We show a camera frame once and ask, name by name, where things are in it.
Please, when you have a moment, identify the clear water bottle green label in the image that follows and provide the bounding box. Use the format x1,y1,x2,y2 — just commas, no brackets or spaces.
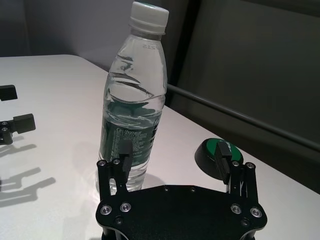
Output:
98,0,169,193

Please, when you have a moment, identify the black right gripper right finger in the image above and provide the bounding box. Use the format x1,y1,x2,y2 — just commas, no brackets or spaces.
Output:
213,141,258,201

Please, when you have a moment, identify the dark horizontal wall rail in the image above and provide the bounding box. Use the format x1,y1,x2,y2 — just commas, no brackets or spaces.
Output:
166,83,320,152

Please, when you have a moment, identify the green push button black base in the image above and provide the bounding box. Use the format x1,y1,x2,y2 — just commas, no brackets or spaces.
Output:
194,137,244,181

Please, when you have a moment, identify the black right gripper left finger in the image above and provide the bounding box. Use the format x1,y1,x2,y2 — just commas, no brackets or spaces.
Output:
96,142,133,204

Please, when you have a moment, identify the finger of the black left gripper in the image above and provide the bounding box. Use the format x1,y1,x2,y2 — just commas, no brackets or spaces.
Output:
0,113,37,145
0,84,19,102

